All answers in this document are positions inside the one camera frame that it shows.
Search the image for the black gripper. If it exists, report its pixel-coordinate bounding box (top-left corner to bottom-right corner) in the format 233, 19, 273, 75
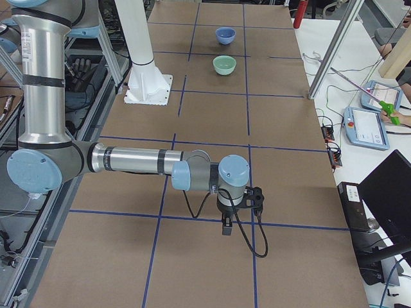
216, 199, 234, 235

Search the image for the blue bowl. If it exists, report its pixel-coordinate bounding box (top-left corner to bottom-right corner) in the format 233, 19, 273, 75
215, 27, 236, 45

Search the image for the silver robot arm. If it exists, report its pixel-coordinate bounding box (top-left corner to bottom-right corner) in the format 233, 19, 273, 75
7, 1, 249, 235

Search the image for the green bowl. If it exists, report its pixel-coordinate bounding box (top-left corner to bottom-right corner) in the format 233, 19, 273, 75
213, 55, 237, 76

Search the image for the person's hand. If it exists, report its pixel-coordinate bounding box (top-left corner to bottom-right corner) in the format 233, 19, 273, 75
388, 112, 411, 127

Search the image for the black desktop computer box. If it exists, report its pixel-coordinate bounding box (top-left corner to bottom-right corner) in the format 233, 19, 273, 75
337, 182, 399, 286

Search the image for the near orange black connector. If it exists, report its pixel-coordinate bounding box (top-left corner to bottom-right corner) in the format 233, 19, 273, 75
326, 141, 342, 170

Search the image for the orange black connector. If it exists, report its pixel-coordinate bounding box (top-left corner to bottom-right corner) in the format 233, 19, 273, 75
326, 141, 342, 170
320, 115, 335, 141

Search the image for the far orange black connector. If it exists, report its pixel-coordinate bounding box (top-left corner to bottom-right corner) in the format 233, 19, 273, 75
320, 115, 335, 141

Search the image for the black monitor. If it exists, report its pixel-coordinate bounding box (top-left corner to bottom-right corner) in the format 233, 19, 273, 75
359, 150, 410, 239

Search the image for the near blue teach pendant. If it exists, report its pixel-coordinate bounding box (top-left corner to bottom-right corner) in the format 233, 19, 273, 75
343, 107, 390, 151

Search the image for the blue teach pendant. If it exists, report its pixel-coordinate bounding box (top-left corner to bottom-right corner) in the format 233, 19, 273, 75
343, 107, 390, 151
360, 80, 403, 111

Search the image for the far blue teach pendant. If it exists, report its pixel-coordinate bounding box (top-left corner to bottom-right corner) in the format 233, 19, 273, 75
360, 80, 403, 111

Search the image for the red cylinder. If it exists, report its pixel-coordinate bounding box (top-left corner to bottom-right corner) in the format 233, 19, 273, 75
293, 0, 308, 29

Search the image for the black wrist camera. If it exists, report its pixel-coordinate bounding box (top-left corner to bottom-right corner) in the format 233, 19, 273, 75
243, 186, 265, 223

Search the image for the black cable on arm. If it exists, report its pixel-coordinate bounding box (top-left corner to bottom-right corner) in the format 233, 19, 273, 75
184, 188, 268, 258

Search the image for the white pedestal column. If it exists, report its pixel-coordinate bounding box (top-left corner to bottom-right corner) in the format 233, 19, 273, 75
115, 0, 173, 106

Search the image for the green handled reacher grabber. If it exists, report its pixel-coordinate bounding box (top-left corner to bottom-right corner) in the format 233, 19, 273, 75
330, 67, 401, 125

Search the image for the aluminium frame post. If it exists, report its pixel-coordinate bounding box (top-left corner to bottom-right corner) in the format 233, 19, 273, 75
308, 0, 364, 99

